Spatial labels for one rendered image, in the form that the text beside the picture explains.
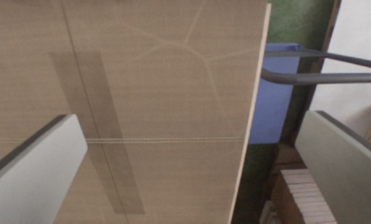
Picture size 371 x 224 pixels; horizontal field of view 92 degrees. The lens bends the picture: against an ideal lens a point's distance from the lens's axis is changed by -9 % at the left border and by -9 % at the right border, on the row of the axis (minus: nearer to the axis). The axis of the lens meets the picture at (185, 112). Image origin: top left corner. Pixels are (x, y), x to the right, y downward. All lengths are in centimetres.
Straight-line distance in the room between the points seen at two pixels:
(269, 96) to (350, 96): 66
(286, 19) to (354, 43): 45
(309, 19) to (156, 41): 136
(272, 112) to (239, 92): 120
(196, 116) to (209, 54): 6
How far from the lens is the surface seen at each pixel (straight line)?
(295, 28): 146
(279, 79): 48
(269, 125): 144
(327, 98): 165
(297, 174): 198
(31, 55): 23
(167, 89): 19
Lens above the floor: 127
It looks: 59 degrees down
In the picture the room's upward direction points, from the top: 180 degrees clockwise
